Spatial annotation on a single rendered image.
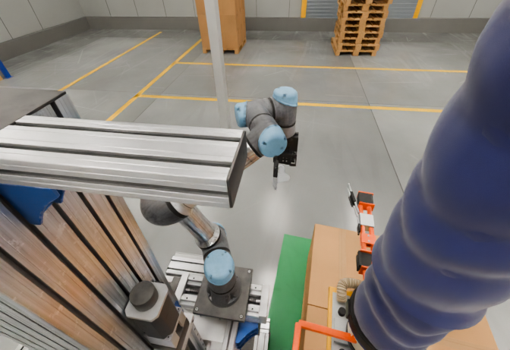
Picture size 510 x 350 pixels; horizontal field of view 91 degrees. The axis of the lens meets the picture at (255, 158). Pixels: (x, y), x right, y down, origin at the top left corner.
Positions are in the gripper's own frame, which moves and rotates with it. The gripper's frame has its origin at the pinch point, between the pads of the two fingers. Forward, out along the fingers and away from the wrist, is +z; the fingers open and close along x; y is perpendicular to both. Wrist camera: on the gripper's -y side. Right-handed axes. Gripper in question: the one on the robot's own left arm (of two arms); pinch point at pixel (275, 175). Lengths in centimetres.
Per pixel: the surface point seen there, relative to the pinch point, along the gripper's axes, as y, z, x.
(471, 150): 29, -46, -41
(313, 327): 17, 33, -39
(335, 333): 25, 33, -40
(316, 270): 28, 98, 15
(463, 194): 29, -41, -43
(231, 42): -172, 123, 625
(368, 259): 40, 32, -11
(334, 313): 27, 44, -29
